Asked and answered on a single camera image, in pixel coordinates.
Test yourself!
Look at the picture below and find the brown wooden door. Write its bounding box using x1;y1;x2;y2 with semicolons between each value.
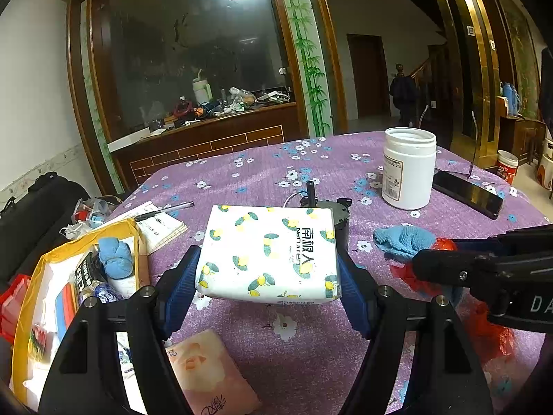
347;34;392;121

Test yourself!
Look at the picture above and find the red plastic bag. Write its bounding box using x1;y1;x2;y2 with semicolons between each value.
389;238;517;365

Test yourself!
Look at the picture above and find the black bag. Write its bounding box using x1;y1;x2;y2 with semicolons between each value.
0;172;91;286

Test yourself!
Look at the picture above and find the black phone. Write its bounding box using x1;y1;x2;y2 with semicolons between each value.
432;168;505;220

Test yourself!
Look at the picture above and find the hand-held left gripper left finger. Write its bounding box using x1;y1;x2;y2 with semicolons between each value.
38;244;204;415

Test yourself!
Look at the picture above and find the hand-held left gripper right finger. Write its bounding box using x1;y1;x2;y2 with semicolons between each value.
335;251;495;415

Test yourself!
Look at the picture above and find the purple floral tablecloth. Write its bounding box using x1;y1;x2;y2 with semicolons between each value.
108;132;553;415

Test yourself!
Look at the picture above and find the white plastic jar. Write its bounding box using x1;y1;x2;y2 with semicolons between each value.
381;127;438;211

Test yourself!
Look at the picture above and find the wooden side cabinet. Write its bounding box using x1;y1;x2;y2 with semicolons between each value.
497;95;547;166

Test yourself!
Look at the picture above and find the black packet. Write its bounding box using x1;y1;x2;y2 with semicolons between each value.
71;251;109;301

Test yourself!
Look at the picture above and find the blue red flat pack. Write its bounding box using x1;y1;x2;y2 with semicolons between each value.
54;283;81;342

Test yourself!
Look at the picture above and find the blue towel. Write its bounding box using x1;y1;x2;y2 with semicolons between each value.
373;224;437;263

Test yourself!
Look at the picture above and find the white notebook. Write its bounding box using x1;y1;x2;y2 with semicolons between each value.
110;201;188;256

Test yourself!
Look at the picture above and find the blue thermos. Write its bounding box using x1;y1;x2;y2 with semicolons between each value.
501;81;525;117

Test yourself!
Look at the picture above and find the white jug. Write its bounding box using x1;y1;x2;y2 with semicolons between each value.
192;69;213;105

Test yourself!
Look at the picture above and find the white box with yellow rim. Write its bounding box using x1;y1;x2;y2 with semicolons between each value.
11;218;152;415

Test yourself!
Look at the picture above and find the clear plastic bag clutter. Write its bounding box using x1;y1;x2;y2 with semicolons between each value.
58;196;124;240

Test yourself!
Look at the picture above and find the pink tissue pack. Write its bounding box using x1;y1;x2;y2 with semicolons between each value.
164;329;263;415

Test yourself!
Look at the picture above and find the pile of cabinet clutter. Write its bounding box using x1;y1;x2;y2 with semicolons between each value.
149;86;297;132

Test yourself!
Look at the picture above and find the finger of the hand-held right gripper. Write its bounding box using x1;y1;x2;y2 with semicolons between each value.
447;231;511;256
411;247;480;289

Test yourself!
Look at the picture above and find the black motor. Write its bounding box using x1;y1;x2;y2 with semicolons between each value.
283;179;354;251

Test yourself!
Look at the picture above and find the wooden staircase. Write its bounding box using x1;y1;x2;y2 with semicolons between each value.
410;43;450;109

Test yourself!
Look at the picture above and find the red white bucket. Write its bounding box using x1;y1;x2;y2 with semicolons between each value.
496;150;519;185

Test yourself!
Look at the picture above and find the black pen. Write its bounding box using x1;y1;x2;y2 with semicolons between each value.
134;201;195;221

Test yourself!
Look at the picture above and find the blue white packet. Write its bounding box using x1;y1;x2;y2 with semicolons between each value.
78;281;126;307

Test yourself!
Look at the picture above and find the blue rolled cloth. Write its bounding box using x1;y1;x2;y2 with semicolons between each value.
97;237;135;279

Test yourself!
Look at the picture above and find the white flat box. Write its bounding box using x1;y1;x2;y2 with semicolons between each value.
107;132;150;153

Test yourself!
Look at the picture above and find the lemon print tissue pack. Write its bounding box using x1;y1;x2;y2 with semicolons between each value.
194;204;343;305

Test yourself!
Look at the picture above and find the wooden glass cabinet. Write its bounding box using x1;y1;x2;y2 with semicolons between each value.
65;0;346;195

